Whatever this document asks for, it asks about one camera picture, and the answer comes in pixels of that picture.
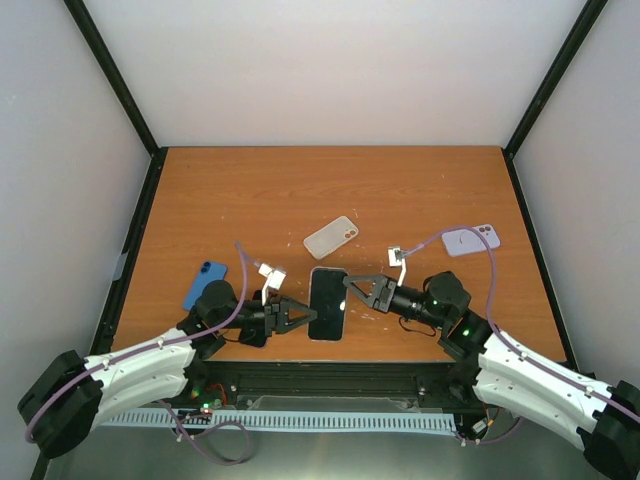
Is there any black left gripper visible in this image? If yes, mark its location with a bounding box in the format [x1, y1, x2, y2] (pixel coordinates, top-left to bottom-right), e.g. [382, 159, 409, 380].
[216, 293, 318, 337]

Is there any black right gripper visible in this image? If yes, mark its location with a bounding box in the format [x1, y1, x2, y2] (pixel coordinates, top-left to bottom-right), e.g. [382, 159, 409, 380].
[343, 274, 447, 330]

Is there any black smartphone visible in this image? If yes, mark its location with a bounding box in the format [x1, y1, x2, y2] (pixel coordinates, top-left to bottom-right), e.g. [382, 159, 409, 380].
[238, 289, 269, 349]
[308, 267, 348, 342]

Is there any beige silicone phone case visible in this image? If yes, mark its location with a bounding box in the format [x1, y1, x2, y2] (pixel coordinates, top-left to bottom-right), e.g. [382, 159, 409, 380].
[303, 216, 359, 260]

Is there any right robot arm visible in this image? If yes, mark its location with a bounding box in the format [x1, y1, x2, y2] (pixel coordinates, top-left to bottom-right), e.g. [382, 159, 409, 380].
[343, 272, 639, 479]

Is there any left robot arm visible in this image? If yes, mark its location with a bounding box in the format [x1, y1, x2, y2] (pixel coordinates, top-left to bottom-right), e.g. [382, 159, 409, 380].
[17, 280, 318, 459]

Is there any lilac phone case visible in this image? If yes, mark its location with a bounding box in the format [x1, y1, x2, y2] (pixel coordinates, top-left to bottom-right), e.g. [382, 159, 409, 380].
[441, 224, 501, 257]

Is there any blue smartphone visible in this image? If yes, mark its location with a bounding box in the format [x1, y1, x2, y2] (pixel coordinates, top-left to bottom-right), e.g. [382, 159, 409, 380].
[182, 261, 228, 311]

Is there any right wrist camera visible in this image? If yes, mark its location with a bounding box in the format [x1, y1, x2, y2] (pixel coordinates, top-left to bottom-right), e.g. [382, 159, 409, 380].
[387, 246, 405, 267]

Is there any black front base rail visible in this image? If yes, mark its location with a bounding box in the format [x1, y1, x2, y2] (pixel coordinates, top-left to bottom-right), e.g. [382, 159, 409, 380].
[181, 361, 483, 413]

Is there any light blue cable duct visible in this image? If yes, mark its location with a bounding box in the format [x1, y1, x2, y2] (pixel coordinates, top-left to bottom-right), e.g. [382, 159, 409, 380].
[106, 407, 456, 436]

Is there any black frame post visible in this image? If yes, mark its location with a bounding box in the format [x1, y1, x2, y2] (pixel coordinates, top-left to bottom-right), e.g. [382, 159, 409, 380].
[503, 0, 609, 154]
[63, 0, 161, 151]

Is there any black left frame post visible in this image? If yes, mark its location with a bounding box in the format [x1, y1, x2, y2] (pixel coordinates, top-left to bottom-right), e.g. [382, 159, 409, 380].
[63, 0, 161, 151]

